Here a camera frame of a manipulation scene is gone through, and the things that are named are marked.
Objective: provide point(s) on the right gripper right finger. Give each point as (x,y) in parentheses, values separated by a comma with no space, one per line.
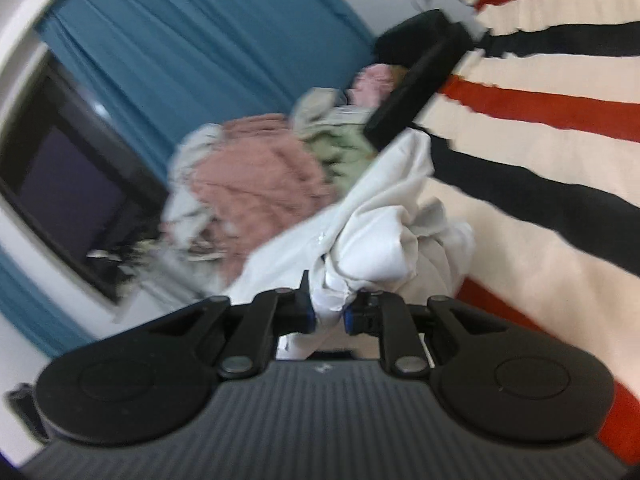
(386,317)

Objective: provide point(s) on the grey white clothes pile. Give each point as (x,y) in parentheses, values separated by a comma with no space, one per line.
(185,219)

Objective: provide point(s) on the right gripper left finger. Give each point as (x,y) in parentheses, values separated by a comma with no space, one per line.
(271,314)

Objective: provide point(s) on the green garment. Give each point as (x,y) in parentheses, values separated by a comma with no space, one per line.
(332,132)

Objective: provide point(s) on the blue curtain right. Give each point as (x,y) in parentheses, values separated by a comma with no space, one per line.
(162,68)

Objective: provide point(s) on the small pink garment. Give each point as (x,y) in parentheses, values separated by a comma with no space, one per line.
(372,85)

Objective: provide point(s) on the blue curtain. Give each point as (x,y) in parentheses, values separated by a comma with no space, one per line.
(162,68)
(35,315)

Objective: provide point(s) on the blue curtain left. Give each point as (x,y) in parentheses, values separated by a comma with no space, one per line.
(35,315)

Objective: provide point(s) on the dark window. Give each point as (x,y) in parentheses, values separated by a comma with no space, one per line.
(76,184)

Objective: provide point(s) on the white shirt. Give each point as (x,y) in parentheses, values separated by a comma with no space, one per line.
(380,236)

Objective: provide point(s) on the pink fluffy blanket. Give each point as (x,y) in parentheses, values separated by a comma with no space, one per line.
(259,182)

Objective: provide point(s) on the striped red black cream blanket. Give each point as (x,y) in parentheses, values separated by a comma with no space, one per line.
(536,145)

